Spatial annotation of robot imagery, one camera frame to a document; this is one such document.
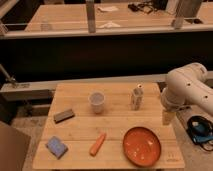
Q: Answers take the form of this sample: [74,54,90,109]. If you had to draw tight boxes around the orange ceramic bowl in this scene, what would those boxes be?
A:
[123,127,161,167]

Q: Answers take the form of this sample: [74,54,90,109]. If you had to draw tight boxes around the orange pepper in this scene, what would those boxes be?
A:
[89,133,106,156]

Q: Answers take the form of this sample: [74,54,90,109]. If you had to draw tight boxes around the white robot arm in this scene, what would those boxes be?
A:
[160,62,213,125]

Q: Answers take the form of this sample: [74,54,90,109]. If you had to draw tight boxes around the blue and black device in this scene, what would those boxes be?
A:
[186,116,213,145]

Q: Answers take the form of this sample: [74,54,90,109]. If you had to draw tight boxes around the translucent plastic cup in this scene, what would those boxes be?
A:
[88,92,105,114]

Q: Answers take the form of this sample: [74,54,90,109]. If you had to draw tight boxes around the wooden table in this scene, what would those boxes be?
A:
[33,83,185,170]

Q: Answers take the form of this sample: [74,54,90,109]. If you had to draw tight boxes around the dark grey sponge block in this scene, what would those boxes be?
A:
[53,109,75,123]

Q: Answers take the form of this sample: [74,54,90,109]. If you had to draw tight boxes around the white paper on far table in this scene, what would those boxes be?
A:
[99,21,121,28]

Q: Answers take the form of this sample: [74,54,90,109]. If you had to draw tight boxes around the blue sponge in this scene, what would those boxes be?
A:
[46,136,68,159]

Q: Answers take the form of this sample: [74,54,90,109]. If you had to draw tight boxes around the brown cardboard box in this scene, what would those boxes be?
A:
[0,121,30,171]

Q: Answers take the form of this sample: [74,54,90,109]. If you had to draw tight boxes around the grey metal post right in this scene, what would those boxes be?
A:
[171,0,203,29]

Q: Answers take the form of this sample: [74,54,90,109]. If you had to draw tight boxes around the grey metal post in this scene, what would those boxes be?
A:
[86,0,96,33]
[171,0,203,29]

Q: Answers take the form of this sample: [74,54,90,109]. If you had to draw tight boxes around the black cables on far table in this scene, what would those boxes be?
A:
[127,0,168,14]

